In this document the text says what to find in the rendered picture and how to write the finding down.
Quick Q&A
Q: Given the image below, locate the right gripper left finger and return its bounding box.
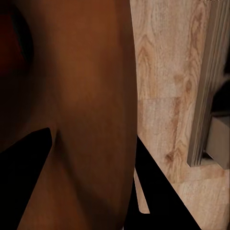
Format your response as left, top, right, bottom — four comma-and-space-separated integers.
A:
0, 127, 52, 230

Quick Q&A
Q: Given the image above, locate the trash can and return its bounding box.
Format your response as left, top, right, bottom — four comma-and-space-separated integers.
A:
0, 0, 138, 230

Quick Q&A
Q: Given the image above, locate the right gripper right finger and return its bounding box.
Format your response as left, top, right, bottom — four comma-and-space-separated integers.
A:
123, 136, 201, 230

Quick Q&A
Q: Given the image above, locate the can of soda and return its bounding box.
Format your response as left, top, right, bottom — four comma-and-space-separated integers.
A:
0, 6, 32, 75

